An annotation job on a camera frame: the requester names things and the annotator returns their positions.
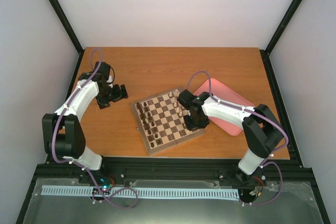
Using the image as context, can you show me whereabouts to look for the light blue cable duct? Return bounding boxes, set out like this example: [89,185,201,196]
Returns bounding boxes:
[40,185,239,201]

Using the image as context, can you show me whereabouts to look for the black frame post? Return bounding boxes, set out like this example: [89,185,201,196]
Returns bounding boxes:
[48,0,84,55]
[265,0,303,56]

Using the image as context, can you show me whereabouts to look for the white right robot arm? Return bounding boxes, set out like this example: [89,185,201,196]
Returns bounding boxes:
[177,90,288,175]

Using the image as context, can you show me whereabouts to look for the black left frame post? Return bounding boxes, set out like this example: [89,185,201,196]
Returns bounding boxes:
[48,0,84,55]

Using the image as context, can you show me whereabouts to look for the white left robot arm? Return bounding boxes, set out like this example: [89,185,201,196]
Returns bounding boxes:
[42,62,128,184]

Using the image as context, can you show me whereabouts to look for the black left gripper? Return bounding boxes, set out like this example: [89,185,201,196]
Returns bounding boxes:
[97,84,129,109]

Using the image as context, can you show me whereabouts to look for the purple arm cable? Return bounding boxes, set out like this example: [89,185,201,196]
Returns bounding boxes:
[51,47,139,208]
[186,70,289,207]

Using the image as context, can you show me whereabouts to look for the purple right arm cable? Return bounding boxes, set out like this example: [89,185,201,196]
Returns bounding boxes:
[186,70,289,207]

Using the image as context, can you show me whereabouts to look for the black aluminium base frame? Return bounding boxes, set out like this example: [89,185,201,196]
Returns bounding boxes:
[17,50,330,223]

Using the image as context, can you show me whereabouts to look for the wooden chess board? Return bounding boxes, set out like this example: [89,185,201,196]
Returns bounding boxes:
[130,87,205,155]

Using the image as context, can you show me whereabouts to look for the pink plastic tray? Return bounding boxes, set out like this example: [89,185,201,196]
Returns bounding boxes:
[209,78,255,136]

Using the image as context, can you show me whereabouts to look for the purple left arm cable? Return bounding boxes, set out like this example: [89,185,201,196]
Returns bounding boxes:
[51,47,139,208]

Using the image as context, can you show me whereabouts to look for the black right frame post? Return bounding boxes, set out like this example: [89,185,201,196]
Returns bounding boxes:
[265,0,303,56]

